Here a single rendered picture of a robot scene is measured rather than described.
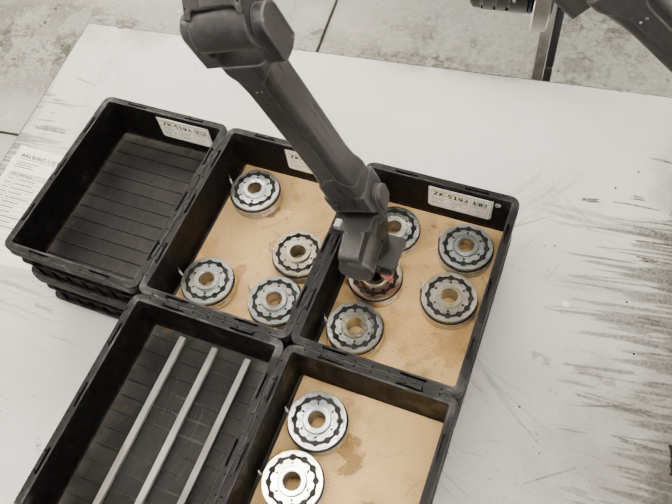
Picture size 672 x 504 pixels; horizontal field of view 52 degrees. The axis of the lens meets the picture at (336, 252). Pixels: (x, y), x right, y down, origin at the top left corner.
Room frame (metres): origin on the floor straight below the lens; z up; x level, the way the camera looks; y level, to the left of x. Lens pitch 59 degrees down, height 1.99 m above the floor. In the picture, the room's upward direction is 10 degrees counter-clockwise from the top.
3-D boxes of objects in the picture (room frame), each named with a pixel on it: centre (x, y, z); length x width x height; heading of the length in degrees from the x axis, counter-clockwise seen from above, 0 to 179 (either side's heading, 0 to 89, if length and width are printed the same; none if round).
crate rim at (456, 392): (0.57, -0.12, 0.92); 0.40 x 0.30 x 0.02; 150
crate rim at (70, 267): (0.87, 0.40, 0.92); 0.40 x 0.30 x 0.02; 150
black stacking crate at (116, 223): (0.87, 0.40, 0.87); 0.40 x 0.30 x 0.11; 150
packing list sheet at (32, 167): (1.05, 0.71, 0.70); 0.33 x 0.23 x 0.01; 156
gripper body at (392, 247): (0.61, -0.07, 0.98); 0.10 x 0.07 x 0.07; 59
